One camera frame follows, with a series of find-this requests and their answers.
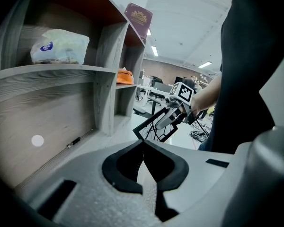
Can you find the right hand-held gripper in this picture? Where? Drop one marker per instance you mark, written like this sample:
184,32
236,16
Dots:
183,92

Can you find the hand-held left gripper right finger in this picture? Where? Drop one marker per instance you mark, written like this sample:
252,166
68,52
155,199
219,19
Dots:
191,174

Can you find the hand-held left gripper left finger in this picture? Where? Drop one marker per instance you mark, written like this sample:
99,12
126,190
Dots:
90,197

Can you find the black framed white picture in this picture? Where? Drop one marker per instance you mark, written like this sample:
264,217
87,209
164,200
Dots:
139,131

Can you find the person's right forearm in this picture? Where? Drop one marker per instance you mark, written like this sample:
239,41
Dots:
206,98

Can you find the person's right hand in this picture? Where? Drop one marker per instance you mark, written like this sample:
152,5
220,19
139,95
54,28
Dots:
174,102

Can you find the black office chair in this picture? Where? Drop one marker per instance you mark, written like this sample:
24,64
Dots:
139,110

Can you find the person's grey trousers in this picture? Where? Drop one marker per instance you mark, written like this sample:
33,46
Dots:
204,144

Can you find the small black pen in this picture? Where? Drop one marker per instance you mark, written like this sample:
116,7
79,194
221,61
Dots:
73,142

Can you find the orange snack bag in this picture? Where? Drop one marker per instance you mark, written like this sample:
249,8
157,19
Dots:
125,77

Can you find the ceiling light panel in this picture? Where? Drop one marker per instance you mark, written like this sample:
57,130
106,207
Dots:
204,64
154,51

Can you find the white round sticker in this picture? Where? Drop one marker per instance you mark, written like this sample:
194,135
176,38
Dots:
37,140

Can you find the person's black shirt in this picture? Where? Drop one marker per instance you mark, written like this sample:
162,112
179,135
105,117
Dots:
251,55

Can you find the grey wooden shelf unit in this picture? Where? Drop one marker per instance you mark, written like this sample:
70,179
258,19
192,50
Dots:
61,74

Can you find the white tissue packet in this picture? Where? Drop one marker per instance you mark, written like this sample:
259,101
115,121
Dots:
59,47

